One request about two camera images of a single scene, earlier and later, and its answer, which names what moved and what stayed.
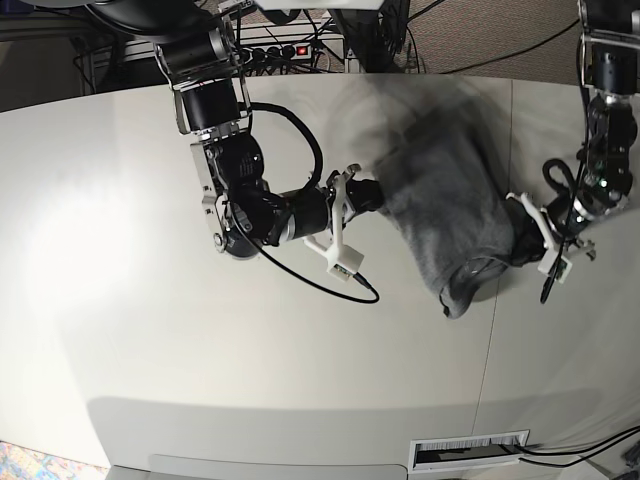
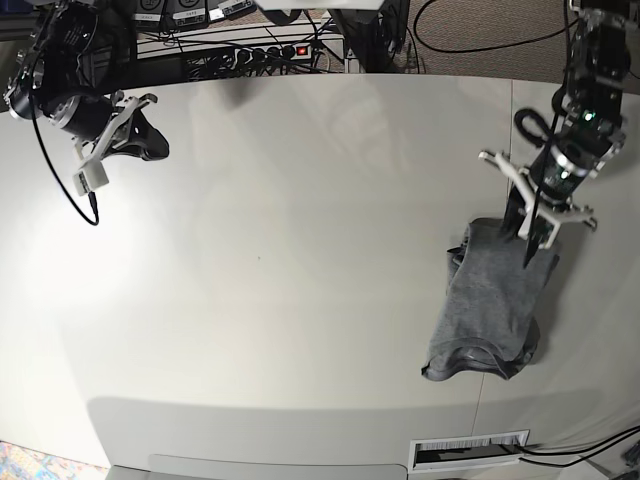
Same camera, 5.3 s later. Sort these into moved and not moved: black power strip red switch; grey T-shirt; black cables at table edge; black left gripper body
Moved: black left gripper body; grey T-shirt
Not moved: black power strip red switch; black cables at table edge
